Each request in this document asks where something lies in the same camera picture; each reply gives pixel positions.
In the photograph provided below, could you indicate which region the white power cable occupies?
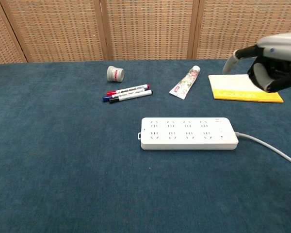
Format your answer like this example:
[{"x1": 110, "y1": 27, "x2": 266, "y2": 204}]
[{"x1": 234, "y1": 131, "x2": 291, "y2": 169}]

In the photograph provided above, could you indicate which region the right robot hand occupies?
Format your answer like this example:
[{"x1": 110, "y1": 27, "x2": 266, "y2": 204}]
[{"x1": 222, "y1": 32, "x2": 291, "y2": 94}]

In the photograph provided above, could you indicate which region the blue table cloth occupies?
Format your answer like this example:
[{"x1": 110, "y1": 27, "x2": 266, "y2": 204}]
[{"x1": 0, "y1": 58, "x2": 291, "y2": 233}]

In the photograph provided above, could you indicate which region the white power strip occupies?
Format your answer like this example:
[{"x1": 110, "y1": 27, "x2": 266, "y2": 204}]
[{"x1": 137, "y1": 117, "x2": 239, "y2": 151}]

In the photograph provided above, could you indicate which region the red capped whiteboard marker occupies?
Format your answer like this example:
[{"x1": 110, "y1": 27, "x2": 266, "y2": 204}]
[{"x1": 106, "y1": 83, "x2": 150, "y2": 96}]

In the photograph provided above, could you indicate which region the yellow and white folded cloth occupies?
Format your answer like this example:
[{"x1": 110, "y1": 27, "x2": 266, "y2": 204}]
[{"x1": 208, "y1": 73, "x2": 284, "y2": 103}]

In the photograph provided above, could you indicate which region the small grey jar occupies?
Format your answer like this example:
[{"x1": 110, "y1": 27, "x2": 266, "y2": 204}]
[{"x1": 106, "y1": 66, "x2": 125, "y2": 83}]

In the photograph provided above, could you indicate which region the black capped whiteboard marker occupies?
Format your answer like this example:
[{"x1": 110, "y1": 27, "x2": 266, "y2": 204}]
[{"x1": 108, "y1": 90, "x2": 154, "y2": 104}]

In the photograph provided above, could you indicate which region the woven folding screen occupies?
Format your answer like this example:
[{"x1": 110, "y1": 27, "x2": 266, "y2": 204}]
[{"x1": 0, "y1": 0, "x2": 291, "y2": 66}]

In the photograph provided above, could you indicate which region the floral print cream tube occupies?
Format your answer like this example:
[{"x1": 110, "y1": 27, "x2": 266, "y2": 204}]
[{"x1": 169, "y1": 65, "x2": 201, "y2": 100}]

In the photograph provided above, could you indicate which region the blue capped whiteboard marker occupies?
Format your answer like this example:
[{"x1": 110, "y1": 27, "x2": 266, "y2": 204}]
[{"x1": 102, "y1": 88, "x2": 146, "y2": 102}]

